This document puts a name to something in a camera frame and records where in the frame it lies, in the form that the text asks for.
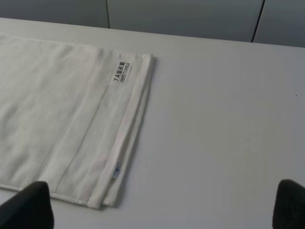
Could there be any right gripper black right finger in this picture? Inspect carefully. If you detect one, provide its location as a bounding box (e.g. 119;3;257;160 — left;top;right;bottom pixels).
272;179;305;229

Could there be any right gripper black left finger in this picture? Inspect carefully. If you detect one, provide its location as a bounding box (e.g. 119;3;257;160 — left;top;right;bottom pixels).
0;181;54;229

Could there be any white towel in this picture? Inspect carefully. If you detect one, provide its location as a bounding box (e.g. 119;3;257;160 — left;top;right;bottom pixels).
0;34;153;209

